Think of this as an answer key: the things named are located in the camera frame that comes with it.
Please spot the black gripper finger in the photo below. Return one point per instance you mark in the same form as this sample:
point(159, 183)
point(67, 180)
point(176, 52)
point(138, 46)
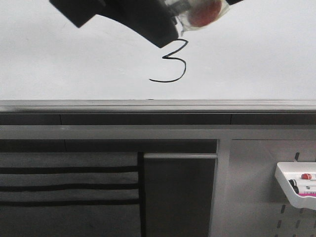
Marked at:
point(232, 2)

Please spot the red capped marker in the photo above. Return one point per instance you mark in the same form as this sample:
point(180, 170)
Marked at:
point(307, 176)

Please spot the grey fabric pocket organizer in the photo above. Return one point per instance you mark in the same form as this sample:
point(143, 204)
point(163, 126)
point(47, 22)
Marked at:
point(70, 195)

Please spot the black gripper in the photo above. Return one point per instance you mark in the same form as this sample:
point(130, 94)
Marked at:
point(149, 18)

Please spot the grey whiteboard tray rail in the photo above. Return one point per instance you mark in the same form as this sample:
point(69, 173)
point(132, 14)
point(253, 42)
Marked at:
point(155, 106)

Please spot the grey pegboard panel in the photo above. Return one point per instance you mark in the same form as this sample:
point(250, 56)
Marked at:
point(248, 201)

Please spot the white plastic tray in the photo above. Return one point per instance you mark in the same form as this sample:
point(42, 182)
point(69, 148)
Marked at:
point(286, 171)

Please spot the white whiteboard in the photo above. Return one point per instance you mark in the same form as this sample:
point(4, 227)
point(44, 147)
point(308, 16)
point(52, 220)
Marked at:
point(260, 49)

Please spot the pink eraser in tray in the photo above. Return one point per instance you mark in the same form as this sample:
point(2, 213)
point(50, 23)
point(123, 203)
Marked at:
point(307, 195)

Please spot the dark grey panel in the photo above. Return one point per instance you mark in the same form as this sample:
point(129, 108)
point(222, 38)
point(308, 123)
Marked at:
point(178, 196)

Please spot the white dry-erase marker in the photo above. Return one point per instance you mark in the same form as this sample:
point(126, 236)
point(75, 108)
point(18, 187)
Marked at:
point(196, 14)

